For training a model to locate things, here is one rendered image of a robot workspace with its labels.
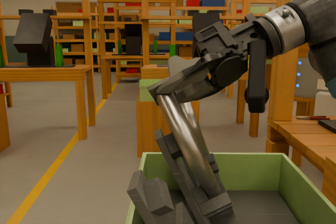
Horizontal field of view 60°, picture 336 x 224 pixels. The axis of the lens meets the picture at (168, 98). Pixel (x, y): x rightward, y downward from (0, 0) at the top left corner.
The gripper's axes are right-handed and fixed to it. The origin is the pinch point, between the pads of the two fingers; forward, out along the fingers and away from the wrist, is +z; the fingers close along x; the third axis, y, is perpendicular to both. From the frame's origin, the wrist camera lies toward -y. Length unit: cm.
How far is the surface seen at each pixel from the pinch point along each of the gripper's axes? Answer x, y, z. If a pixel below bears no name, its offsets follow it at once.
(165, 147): -2.1, -7.0, 3.9
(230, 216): -25.4, -17.0, -0.4
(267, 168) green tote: -48, -6, -16
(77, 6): -585, 900, 165
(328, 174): -65, -13, -35
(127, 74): -556, 488, 87
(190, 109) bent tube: -15.8, 4.9, -2.9
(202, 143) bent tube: -20.7, -1.6, -2.0
